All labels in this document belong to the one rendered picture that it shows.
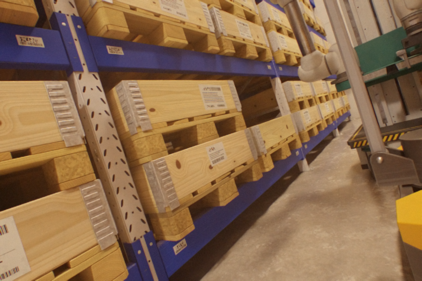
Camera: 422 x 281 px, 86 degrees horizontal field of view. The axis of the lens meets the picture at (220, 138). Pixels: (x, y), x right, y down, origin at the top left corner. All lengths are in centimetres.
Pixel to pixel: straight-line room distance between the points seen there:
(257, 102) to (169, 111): 178
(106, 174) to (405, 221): 90
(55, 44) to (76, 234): 66
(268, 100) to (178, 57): 152
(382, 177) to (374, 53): 119
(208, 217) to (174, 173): 34
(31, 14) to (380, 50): 188
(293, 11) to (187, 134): 115
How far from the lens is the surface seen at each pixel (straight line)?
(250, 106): 278
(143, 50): 124
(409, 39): 156
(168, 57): 132
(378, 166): 91
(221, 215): 130
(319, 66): 184
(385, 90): 203
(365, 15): 209
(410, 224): 65
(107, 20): 114
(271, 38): 271
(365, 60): 196
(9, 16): 102
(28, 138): 83
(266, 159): 167
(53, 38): 106
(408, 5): 155
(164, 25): 134
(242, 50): 205
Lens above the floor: 63
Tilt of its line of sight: 1 degrees down
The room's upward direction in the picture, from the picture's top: 18 degrees counter-clockwise
